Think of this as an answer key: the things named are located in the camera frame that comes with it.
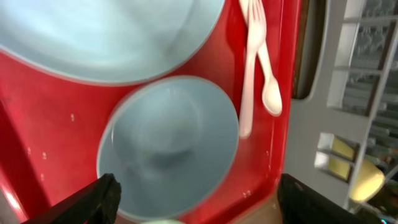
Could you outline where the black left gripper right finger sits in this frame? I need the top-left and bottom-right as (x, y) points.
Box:
(277, 174), (382, 224)

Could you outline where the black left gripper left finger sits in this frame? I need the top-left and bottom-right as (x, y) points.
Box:
(23, 174), (121, 224)

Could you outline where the yellow plastic cup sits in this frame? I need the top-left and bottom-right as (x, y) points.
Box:
(329, 136), (386, 203)

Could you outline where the light blue bowl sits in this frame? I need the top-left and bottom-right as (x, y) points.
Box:
(96, 75), (239, 222)

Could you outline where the grey dishwasher rack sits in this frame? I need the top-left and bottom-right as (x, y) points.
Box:
(284, 0), (397, 213)

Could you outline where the mint green bowl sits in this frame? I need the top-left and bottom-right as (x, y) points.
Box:
(140, 219), (185, 224)

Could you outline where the red serving tray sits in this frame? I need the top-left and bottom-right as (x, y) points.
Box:
(1, 0), (302, 223)

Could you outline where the white plastic spoon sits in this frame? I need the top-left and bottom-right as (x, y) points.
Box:
(238, 0), (284, 117)

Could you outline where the light blue plate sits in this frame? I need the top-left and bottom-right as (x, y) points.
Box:
(1, 0), (224, 85)

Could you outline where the white plastic fork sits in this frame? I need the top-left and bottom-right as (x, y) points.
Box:
(239, 0), (266, 139)

